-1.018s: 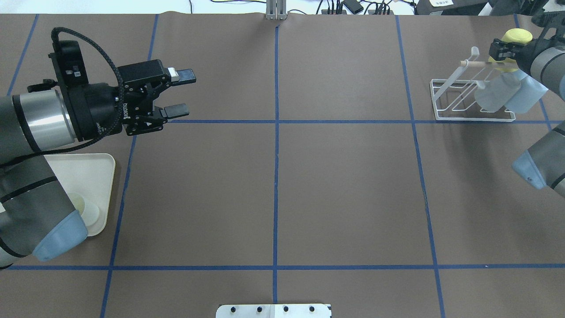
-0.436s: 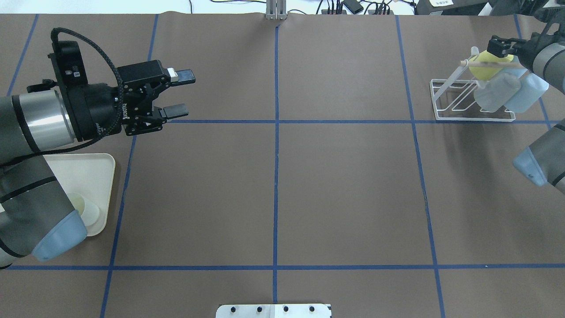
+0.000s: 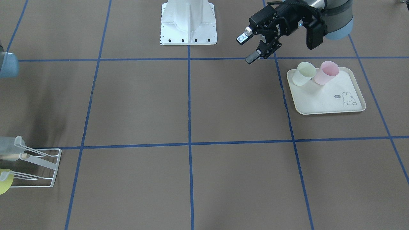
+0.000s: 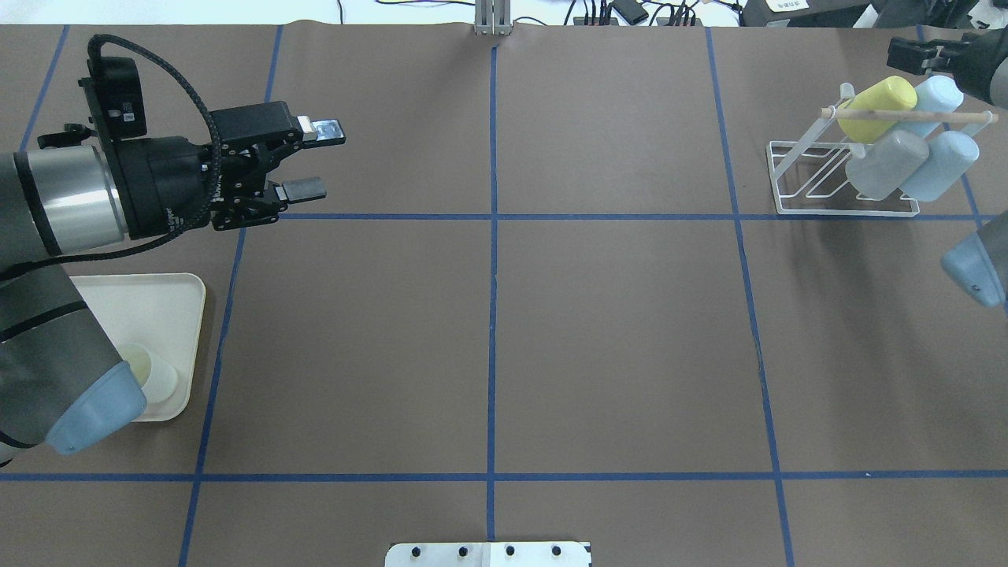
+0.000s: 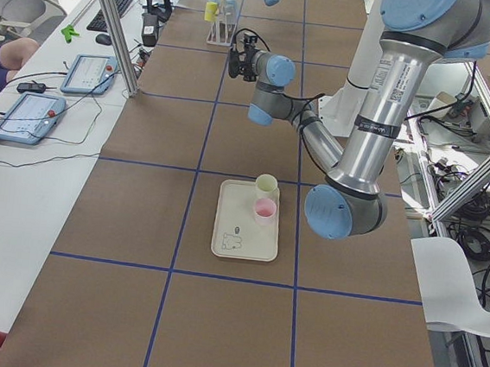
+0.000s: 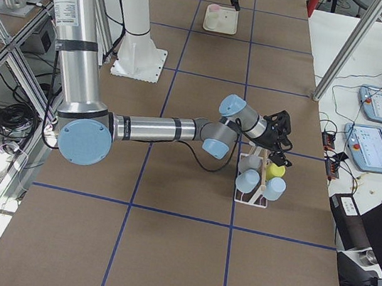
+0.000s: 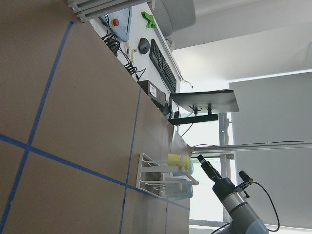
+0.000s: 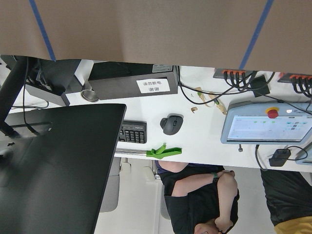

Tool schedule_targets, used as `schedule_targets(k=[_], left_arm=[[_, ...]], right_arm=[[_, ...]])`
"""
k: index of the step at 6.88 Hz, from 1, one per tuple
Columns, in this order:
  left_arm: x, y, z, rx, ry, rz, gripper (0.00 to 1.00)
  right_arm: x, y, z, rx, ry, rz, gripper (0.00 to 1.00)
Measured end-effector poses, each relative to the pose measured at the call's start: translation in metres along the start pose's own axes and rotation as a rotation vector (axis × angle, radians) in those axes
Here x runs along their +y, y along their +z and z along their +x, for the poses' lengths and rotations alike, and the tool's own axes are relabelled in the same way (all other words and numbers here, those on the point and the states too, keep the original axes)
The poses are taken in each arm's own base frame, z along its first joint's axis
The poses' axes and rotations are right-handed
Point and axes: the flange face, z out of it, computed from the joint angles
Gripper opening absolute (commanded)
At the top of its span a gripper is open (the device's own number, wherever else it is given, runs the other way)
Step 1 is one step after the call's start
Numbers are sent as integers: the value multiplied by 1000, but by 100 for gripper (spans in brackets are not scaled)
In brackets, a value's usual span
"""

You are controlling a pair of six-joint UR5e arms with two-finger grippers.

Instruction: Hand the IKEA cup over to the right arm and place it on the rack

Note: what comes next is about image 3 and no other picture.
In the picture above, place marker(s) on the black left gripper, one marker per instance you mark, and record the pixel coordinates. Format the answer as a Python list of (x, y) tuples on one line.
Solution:
[(288, 25)]

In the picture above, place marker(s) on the pale green plastic cup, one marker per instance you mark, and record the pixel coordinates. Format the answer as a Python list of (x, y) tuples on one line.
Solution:
[(304, 72)]

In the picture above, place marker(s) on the pink plastic cup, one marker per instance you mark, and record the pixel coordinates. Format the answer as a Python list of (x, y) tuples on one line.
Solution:
[(327, 71)]

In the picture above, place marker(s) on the grey plastic cup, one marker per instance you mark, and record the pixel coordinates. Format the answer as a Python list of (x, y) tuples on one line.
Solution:
[(8, 150)]

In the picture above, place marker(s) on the yellow plastic cup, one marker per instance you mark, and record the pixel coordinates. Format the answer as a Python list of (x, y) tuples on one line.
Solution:
[(6, 180)]

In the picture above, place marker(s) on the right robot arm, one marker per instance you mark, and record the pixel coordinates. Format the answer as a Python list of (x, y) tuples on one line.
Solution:
[(9, 64)]

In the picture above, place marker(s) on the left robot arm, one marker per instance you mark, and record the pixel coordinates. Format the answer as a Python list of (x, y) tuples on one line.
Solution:
[(331, 19)]

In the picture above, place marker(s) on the cream plastic tray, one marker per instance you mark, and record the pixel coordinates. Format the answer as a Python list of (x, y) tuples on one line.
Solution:
[(340, 95)]

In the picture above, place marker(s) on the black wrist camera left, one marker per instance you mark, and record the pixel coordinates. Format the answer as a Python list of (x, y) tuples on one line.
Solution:
[(315, 32)]

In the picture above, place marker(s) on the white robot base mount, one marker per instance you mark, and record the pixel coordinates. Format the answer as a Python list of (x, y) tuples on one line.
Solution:
[(188, 22)]

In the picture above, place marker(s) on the white wire cup rack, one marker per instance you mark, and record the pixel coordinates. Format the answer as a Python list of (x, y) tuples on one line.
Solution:
[(47, 158)]

